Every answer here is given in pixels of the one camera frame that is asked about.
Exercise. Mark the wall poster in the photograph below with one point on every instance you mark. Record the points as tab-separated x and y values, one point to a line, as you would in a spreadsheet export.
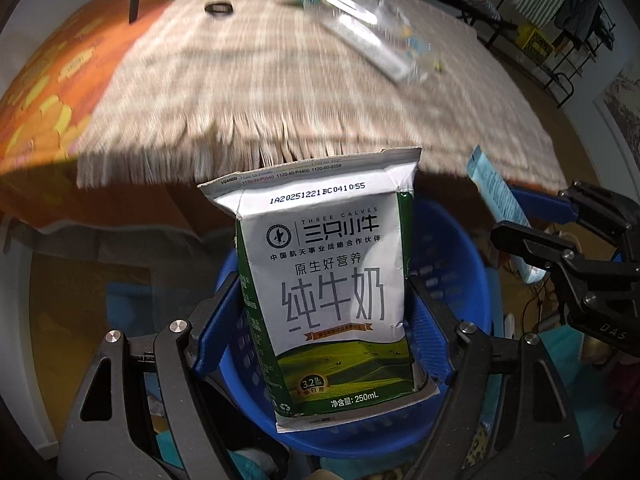
622	105

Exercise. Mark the light blue packet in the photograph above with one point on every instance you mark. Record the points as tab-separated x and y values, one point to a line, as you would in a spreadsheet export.
495	190

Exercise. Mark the blue plastic basket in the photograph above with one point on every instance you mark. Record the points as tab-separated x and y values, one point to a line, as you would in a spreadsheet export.
452	245

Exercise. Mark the clear plastic bottle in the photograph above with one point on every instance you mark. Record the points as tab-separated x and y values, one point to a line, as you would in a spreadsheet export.
365	35

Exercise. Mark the black clothes rack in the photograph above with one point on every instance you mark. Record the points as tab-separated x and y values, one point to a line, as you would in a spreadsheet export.
562	77

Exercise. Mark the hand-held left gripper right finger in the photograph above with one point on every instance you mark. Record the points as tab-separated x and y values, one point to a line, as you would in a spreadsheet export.
432	330

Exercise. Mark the yellow crate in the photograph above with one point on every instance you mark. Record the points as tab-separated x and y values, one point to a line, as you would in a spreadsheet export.
536	42

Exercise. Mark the dark jacket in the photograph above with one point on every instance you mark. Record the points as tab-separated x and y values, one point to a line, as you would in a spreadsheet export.
580	10

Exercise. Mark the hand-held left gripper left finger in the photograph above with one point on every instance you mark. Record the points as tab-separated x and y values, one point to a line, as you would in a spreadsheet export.
217	325

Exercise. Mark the orange floral mattress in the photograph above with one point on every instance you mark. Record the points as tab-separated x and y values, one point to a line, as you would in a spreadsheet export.
60	85

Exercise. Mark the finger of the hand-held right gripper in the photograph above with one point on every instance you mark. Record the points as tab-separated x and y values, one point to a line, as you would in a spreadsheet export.
545	207
530	240

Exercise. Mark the striped garment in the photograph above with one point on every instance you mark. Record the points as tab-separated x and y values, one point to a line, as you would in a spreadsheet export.
477	2

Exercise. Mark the beige plaid fringed blanket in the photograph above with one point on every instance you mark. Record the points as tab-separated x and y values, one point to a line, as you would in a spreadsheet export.
225	85

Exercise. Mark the white green milk carton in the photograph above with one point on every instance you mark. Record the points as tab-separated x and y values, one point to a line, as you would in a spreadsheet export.
330	270

